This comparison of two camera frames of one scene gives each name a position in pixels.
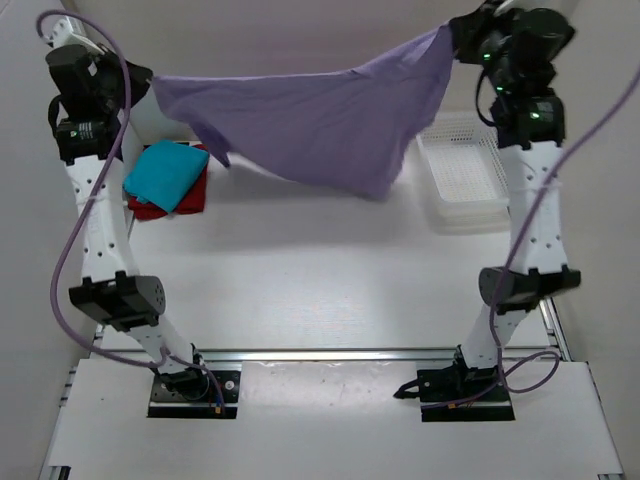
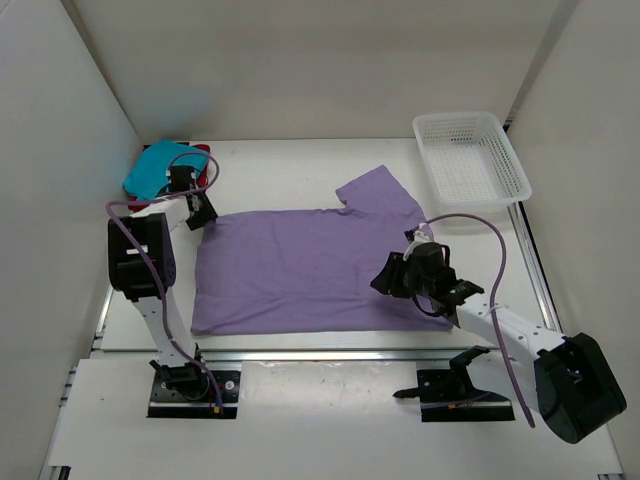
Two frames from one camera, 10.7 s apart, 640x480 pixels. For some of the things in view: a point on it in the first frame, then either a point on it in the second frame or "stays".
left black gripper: (141, 79) to (208, 214)
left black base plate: (164, 404) stays
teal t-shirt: (163, 172) stays
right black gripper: (469, 32) to (390, 280)
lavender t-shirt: (364, 128) to (310, 271)
